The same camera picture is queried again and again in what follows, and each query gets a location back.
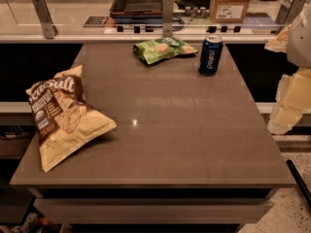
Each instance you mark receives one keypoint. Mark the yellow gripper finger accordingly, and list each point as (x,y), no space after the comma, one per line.
(279,43)
(293,99)

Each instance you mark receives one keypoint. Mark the blue pepsi can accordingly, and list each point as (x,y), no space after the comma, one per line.
(212,47)

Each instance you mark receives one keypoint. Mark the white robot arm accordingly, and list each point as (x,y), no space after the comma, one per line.
(299,40)

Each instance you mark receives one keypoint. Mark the green chip bag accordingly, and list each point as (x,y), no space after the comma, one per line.
(153,51)

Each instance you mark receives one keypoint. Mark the brown sea salt chip bag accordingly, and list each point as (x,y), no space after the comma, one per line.
(63,118)

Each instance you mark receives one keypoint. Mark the cardboard box with label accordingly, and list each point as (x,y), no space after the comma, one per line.
(228,11)

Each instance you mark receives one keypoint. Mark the black pole on floor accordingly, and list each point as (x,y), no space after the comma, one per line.
(300,182)

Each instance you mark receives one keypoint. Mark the dark open bin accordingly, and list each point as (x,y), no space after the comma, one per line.
(136,7)

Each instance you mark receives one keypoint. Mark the right metal glass bracket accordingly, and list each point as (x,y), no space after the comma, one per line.
(288,11)

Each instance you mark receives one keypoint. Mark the metal glass bracket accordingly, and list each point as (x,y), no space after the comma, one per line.
(167,18)
(48,27)
(288,11)

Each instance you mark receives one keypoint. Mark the middle metal glass bracket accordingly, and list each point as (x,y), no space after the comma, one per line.
(167,18)

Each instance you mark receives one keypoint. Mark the left metal glass bracket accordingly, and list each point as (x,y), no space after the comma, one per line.
(48,27)

